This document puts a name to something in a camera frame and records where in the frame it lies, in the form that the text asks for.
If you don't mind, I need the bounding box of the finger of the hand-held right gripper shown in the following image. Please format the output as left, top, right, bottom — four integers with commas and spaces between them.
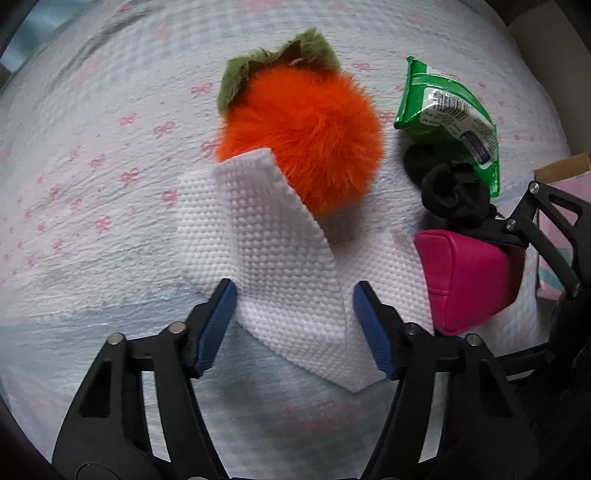
480, 181, 585, 299

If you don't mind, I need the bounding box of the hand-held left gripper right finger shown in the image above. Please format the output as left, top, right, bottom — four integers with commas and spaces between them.
353, 281, 540, 480

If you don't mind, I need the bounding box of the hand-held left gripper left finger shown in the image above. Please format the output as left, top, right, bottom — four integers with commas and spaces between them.
52, 278, 239, 480

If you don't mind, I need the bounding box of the white textured cloth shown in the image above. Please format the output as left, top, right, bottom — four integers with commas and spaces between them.
175, 148, 437, 394

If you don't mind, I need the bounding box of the pink zipper pouch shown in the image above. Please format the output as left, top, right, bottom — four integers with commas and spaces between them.
414, 229, 526, 337

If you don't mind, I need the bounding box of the pink and teal paper sheet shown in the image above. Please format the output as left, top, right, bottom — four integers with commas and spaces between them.
536, 178, 591, 301

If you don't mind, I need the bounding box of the cardboard box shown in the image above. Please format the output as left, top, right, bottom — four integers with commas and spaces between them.
534, 152, 591, 186

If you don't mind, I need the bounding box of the black rolled sock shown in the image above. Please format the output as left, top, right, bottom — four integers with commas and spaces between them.
403, 144, 498, 227

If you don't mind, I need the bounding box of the white bedsheet with pink bows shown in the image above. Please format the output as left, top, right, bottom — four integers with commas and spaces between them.
0, 0, 573, 467

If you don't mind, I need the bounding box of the green snack packet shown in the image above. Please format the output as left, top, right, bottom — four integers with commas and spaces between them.
393, 56, 502, 199

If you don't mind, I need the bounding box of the orange fluffy plush persimmon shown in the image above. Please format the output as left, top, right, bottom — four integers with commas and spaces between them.
215, 27, 386, 221

